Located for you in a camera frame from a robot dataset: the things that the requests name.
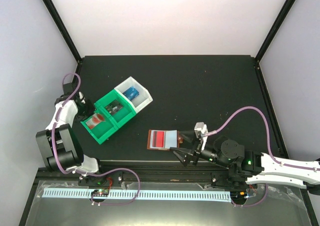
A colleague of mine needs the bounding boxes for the white plastic bin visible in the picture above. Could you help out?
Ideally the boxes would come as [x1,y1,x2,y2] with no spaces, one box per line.
[114,77,153,113]

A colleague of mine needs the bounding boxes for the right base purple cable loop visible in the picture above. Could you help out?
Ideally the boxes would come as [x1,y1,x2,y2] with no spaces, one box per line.
[231,184,270,208]

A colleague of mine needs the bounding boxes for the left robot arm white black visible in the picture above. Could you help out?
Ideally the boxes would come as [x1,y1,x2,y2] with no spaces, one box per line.
[35,83,108,185]

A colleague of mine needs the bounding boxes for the right black frame post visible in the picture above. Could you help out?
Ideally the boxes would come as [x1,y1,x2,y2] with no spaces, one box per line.
[254,0,305,61]

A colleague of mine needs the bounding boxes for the black aluminium front rail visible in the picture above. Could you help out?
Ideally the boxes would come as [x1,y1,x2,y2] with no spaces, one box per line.
[47,160,276,189]

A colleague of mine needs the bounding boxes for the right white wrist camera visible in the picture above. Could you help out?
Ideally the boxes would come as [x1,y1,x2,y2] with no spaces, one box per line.
[194,122,208,138]

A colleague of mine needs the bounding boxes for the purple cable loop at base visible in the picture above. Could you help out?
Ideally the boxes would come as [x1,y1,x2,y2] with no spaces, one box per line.
[89,168,141,207]

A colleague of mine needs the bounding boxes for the white slotted cable duct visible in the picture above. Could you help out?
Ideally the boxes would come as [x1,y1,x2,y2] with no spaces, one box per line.
[41,188,231,202]

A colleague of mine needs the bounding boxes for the black frame post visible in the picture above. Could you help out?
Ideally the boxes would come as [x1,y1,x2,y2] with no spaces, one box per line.
[254,0,305,61]
[42,0,82,63]

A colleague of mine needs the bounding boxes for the left black frame post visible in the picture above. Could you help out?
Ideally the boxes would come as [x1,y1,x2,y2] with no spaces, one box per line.
[42,0,82,63]

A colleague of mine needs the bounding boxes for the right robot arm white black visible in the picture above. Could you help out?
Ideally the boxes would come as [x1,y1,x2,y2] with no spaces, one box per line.
[170,131,320,195]

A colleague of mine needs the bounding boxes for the red white card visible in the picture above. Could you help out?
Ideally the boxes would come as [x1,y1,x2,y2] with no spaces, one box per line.
[92,113,105,125]
[150,131,165,148]
[85,117,100,130]

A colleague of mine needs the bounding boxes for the green bin at end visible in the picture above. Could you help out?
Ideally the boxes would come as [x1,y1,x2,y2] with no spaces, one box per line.
[81,103,119,145]

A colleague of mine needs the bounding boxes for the red white card in bin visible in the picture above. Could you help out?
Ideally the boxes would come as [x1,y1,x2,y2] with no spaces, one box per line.
[85,117,100,130]

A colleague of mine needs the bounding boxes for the small circuit board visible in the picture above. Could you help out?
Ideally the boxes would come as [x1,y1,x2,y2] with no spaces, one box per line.
[91,189,109,197]

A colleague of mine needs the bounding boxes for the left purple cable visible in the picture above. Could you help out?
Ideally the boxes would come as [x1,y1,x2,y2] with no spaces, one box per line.
[50,73,141,204]

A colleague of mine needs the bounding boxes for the green bin near white bin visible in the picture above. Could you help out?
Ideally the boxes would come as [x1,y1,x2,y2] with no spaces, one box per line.
[95,89,136,128]

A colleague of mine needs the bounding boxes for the brown leather card holder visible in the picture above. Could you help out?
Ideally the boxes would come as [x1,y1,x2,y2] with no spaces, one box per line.
[147,130,184,151]

